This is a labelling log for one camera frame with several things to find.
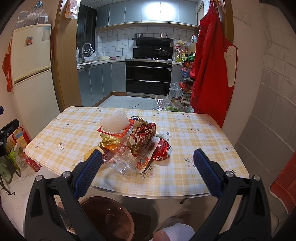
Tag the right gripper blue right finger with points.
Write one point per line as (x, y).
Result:
(252, 220)

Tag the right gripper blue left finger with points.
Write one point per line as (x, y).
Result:
(43, 220)

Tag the clear crushed plastic bottle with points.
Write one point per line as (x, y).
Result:
(120, 159)

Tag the crushed red soda can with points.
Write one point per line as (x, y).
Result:
(162, 150)

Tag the gold foil wrapper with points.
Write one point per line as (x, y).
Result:
(108, 141)

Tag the red white snack box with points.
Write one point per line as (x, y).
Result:
(123, 134)

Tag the white foam fruit net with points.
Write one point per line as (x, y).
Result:
(115, 123)

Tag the red gold wrapper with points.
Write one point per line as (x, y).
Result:
(141, 136)

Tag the crushed blue soda can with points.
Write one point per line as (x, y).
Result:
(135, 117)

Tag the orange snack packet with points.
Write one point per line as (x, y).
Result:
(105, 150)

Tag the brown round trash bin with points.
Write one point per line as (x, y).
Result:
(111, 219)

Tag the red cardboard box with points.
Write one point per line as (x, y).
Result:
(283, 188)

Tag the person's knee in white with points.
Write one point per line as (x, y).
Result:
(175, 232)

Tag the yellow plaid tablecloth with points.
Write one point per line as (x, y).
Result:
(72, 136)

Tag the red hanging apron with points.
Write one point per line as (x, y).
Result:
(214, 68)

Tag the cream white refrigerator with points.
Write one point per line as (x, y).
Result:
(31, 75)

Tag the clear plastic bags on floor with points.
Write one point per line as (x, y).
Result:
(169, 103)

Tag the grey lower kitchen cabinets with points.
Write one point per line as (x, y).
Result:
(99, 80)

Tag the grey kitchen cabinets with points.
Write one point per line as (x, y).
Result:
(131, 12)
(99, 80)

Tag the red hanging decoration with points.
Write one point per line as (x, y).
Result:
(6, 67)

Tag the black built-in oven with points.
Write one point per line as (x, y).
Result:
(147, 77)

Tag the chrome kitchen faucet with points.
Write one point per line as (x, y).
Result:
(87, 50)

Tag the red fridge magnet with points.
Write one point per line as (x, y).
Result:
(29, 40)

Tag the black range hood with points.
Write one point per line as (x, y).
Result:
(154, 48)

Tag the grey upper kitchen cabinets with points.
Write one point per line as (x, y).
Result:
(131, 12)

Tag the wire snack storage rack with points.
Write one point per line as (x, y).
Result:
(186, 82)

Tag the wooden door frame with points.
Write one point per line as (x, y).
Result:
(64, 68)

